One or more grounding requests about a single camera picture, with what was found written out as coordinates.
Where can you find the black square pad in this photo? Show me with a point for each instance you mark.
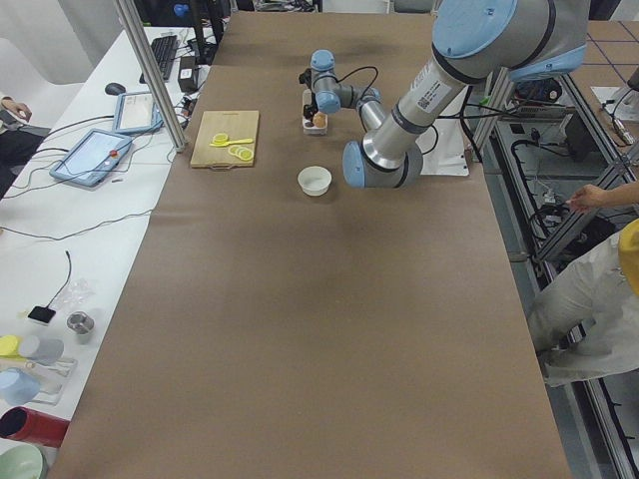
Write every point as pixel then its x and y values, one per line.
pixel 41 314

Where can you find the light blue cup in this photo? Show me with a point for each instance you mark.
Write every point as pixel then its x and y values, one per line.
pixel 18 387

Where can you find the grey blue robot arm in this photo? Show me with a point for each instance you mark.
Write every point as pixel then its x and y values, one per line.
pixel 470 39

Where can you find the clear plastic egg box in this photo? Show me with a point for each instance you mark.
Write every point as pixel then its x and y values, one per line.
pixel 308 127

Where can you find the small metal cylinder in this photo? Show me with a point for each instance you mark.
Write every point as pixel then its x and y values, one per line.
pixel 82 326

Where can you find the person hand at left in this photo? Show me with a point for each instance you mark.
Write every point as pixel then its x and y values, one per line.
pixel 18 109

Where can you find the person in beige clothes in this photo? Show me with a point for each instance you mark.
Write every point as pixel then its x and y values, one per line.
pixel 584 324

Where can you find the person hand at right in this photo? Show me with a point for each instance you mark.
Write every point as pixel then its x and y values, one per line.
pixel 590 197

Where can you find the blue teach pendant far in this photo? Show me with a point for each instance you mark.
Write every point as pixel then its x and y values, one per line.
pixel 136 113

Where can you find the black computer mouse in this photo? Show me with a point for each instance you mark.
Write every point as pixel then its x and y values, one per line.
pixel 114 89

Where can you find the light green bowl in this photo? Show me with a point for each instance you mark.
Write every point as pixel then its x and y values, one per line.
pixel 23 461

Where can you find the red cylindrical cup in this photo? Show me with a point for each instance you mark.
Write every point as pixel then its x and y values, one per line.
pixel 32 426

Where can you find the wooden cutting board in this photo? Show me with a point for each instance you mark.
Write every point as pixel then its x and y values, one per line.
pixel 230 124

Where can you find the grey cup lying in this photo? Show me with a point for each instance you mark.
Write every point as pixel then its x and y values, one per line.
pixel 41 350

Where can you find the yellow cup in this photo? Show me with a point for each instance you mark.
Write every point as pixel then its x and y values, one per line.
pixel 9 346

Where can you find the black box on desk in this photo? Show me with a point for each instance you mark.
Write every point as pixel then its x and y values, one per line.
pixel 188 78

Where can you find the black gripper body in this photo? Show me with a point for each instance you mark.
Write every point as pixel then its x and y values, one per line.
pixel 311 108

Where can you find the blue teach pendant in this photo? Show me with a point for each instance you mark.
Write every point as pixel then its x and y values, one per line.
pixel 92 159
pixel 136 113

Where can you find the white round bowl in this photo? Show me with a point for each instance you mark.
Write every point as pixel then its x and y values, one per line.
pixel 314 180

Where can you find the aluminium frame post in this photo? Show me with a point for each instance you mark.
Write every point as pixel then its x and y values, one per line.
pixel 133 26

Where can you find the yellow plastic knife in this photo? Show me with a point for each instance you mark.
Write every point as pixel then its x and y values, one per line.
pixel 226 142

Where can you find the blue teach pendant near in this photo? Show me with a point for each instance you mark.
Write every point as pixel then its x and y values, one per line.
pixel 92 159

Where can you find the black keyboard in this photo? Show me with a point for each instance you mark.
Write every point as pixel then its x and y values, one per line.
pixel 164 49

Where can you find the brown egg from bowl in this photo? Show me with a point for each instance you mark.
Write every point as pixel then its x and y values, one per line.
pixel 319 120

